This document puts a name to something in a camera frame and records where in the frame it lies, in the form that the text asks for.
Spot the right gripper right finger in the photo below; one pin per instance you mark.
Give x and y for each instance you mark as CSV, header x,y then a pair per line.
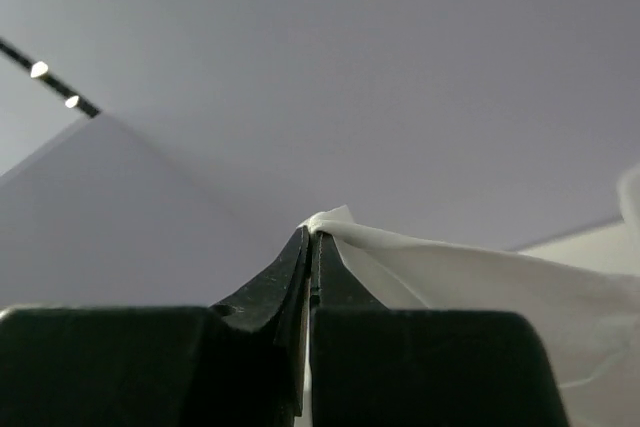
x,y
372,365

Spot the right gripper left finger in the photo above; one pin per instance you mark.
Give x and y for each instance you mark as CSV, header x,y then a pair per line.
x,y
239,362

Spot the white t shirt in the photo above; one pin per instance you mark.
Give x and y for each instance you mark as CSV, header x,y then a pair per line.
x,y
587,314

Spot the ceiling light track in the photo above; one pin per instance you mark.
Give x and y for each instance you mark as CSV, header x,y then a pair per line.
x,y
39,71

